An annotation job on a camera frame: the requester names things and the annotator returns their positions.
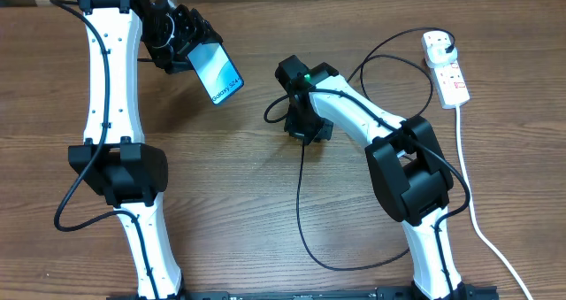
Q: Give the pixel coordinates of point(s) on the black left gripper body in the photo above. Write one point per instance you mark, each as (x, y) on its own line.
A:
(166, 36)

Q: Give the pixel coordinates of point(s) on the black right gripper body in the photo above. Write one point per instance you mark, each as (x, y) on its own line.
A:
(309, 127)

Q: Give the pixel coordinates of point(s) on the blue Galaxy smartphone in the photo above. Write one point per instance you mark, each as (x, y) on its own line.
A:
(216, 71)

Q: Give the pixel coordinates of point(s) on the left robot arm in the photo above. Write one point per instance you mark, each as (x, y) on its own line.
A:
(114, 159)

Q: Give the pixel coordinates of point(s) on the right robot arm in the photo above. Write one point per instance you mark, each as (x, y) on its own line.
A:
(409, 174)

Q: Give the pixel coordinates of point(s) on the white charger plug adapter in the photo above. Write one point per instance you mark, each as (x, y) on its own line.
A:
(437, 56)

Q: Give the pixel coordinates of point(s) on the white power strip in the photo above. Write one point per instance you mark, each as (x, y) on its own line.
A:
(448, 80)

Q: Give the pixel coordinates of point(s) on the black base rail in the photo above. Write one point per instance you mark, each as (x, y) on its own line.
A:
(382, 293)

